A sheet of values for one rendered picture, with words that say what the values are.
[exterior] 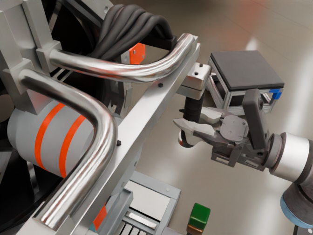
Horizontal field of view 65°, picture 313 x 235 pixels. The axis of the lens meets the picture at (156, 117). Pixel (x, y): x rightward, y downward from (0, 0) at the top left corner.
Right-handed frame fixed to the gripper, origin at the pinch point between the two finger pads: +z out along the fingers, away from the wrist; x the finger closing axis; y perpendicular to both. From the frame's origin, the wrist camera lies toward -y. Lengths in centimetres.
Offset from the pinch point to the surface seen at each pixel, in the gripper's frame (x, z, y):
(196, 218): -13.0, -9.8, 17.0
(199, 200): 27, -8, 83
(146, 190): 16, 17, 75
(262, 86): 94, -21, 51
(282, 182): 57, -47, 83
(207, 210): -10.2, -11.6, 16.9
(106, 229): -10, 23, 68
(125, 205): 2, 21, 66
